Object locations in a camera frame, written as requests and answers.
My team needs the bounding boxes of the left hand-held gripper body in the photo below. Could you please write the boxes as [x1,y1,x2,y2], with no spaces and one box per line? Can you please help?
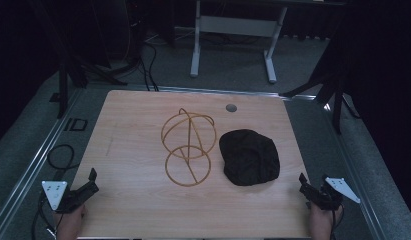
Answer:
[41,180,86,215]

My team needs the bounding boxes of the person's right hand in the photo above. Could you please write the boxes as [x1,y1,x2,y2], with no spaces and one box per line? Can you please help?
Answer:
[308,201,345,234]

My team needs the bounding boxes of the gold wire hat stand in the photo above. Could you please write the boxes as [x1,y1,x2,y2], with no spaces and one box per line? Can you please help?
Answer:
[160,107,218,188]

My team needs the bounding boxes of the black hat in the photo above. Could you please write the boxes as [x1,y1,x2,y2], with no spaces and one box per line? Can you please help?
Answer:
[218,128,281,187]

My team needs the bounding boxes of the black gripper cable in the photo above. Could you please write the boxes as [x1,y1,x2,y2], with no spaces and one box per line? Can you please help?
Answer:
[30,194,62,240]

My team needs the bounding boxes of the white metal desk frame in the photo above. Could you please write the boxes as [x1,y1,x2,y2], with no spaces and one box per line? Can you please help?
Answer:
[189,0,289,85]

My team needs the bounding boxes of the black rectangular floor bracket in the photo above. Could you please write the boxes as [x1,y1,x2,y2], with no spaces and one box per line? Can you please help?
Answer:
[63,117,89,132]

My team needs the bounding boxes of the metal floor rail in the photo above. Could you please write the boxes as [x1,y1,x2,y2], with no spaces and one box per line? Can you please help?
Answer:
[321,101,389,240]
[0,87,85,234]
[89,83,318,101]

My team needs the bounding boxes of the black background floor cables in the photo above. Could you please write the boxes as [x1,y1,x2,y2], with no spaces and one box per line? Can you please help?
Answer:
[138,39,161,92]

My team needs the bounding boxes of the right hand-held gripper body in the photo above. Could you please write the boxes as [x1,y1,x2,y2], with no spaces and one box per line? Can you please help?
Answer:
[308,174,362,212]

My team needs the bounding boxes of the person's left hand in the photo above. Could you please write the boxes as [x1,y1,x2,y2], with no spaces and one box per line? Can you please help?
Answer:
[54,203,88,235]

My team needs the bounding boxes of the black tripod stand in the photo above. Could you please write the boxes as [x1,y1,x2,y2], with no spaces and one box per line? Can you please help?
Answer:
[280,66,361,136]
[48,49,128,120]

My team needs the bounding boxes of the black looped floor cable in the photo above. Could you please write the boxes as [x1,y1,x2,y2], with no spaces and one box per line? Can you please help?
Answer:
[46,143,76,172]

